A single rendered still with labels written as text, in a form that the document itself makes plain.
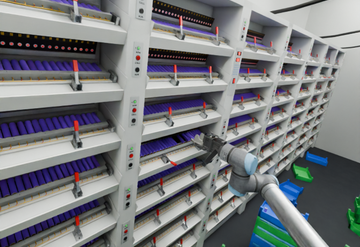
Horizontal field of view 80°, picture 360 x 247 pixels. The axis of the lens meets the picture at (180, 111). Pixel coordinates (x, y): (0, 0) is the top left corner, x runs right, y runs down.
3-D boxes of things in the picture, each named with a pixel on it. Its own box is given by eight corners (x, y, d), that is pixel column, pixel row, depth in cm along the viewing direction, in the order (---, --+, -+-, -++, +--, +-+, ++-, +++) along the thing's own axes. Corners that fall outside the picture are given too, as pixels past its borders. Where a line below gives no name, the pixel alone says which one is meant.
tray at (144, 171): (213, 149, 142) (219, 139, 137) (135, 182, 99) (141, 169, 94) (193, 129, 152) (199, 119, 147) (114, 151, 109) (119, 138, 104)
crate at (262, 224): (302, 231, 163) (305, 222, 161) (298, 248, 147) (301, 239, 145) (262, 210, 179) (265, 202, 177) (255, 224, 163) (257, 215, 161)
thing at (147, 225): (203, 200, 153) (211, 188, 146) (130, 248, 110) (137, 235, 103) (185, 178, 163) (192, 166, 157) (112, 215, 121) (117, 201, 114)
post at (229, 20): (202, 248, 174) (253, 3, 121) (194, 255, 167) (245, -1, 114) (184, 232, 186) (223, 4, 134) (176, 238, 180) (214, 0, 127)
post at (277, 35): (244, 210, 223) (293, 23, 171) (239, 214, 216) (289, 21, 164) (227, 199, 236) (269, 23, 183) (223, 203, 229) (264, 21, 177)
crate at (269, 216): (305, 222, 161) (308, 214, 158) (301, 239, 145) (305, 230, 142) (265, 202, 177) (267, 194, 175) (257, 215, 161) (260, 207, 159)
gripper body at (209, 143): (210, 132, 119) (229, 140, 112) (208, 146, 122) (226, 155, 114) (202, 135, 114) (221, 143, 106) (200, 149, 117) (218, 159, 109)
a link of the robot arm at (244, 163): (247, 179, 98) (252, 160, 95) (224, 167, 106) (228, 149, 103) (256, 172, 105) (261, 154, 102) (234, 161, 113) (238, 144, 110)
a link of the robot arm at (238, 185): (253, 199, 105) (259, 177, 101) (230, 197, 103) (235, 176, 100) (245, 186, 114) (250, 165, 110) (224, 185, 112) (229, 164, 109)
